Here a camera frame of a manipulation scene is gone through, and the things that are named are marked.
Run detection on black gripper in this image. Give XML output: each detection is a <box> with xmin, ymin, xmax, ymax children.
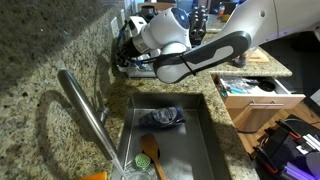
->
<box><xmin>115</xmin><ymin>37</ymin><xmax>139</xmax><ymax>68</ymax></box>

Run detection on stainless steel faucet handle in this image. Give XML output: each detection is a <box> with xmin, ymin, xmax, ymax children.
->
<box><xmin>94</xmin><ymin>94</ymin><xmax>110</xmax><ymax>127</ymax></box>

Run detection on chrome sink faucet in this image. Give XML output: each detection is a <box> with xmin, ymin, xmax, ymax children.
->
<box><xmin>56</xmin><ymin>69</ymin><xmax>118</xmax><ymax>162</ymax></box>

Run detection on white dish rack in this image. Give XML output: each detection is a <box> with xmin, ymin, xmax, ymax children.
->
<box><xmin>116</xmin><ymin>59</ymin><xmax>158</xmax><ymax>79</ymax></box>

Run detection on black kitchen appliance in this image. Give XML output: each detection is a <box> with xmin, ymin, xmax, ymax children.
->
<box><xmin>139</xmin><ymin>4</ymin><xmax>158</xmax><ymax>21</ymax></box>

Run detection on black knife block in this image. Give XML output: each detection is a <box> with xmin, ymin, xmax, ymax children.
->
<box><xmin>188</xmin><ymin>4</ymin><xmax>208</xmax><ymax>46</ymax></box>

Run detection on wooden spatula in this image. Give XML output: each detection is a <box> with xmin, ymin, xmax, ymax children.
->
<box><xmin>139</xmin><ymin>133</ymin><xmax>168</xmax><ymax>180</ymax></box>

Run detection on red bottle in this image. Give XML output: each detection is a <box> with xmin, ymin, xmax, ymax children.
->
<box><xmin>218</xmin><ymin>2</ymin><xmax>226</xmax><ymax>17</ymax></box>

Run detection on green round scrubber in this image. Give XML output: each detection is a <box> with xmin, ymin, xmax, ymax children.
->
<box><xmin>134</xmin><ymin>153</ymin><xmax>152</xmax><ymax>171</ymax></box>

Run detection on brown wooden hook stand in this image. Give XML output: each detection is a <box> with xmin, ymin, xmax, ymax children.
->
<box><xmin>233</xmin><ymin>52</ymin><xmax>248</xmax><ymax>69</ymax></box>

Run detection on clear plastic bags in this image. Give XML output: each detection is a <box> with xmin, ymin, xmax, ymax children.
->
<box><xmin>219</xmin><ymin>77</ymin><xmax>259</xmax><ymax>95</ymax></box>

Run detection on stainless steel sink basin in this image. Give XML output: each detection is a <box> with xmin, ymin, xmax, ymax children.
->
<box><xmin>110</xmin><ymin>92</ymin><xmax>233</xmax><ymax>180</ymax></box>

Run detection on orange sponge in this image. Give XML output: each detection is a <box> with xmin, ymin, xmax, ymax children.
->
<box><xmin>78</xmin><ymin>171</ymin><xmax>108</xmax><ymax>180</ymax></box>

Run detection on light wooden cutting board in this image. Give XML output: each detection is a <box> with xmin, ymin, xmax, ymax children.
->
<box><xmin>246</xmin><ymin>48</ymin><xmax>270</xmax><ymax>63</ymax></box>

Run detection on open wooden drawer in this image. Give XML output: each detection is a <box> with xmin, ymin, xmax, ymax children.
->
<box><xmin>212</xmin><ymin>73</ymin><xmax>306</xmax><ymax>109</ymax></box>

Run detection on wooden cabinet door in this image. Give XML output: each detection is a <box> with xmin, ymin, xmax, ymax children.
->
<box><xmin>229</xmin><ymin>107</ymin><xmax>291</xmax><ymax>134</ymax></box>

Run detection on black round lid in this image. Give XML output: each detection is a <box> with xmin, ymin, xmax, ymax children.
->
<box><xmin>258</xmin><ymin>79</ymin><xmax>277</xmax><ymax>93</ymax></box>

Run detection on blue cable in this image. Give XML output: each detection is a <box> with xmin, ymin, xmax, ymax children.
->
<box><xmin>117</xmin><ymin>20</ymin><xmax>129</xmax><ymax>44</ymax></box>

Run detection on white wall outlet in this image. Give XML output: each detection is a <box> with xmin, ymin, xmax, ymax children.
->
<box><xmin>109</xmin><ymin>16</ymin><xmax>120</xmax><ymax>39</ymax></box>

